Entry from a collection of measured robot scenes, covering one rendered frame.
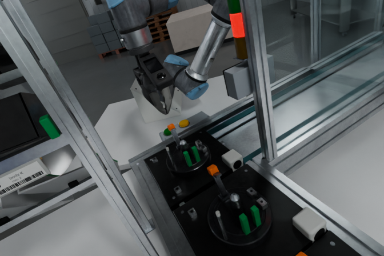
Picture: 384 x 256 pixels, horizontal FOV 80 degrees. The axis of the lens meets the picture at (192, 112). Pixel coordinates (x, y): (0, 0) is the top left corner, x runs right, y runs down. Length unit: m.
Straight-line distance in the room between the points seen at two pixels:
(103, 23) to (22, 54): 7.96
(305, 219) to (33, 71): 0.52
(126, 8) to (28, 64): 0.32
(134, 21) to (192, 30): 4.95
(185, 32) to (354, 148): 4.96
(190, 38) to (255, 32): 5.08
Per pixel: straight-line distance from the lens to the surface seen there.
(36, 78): 0.34
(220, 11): 0.96
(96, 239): 0.85
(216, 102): 1.23
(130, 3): 0.61
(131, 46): 0.62
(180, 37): 5.58
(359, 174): 0.82
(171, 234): 0.61
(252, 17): 0.51
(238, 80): 0.55
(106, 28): 8.27
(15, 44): 0.34
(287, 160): 0.74
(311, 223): 0.54
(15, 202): 0.60
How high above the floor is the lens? 1.44
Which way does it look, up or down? 29 degrees down
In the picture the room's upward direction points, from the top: 17 degrees counter-clockwise
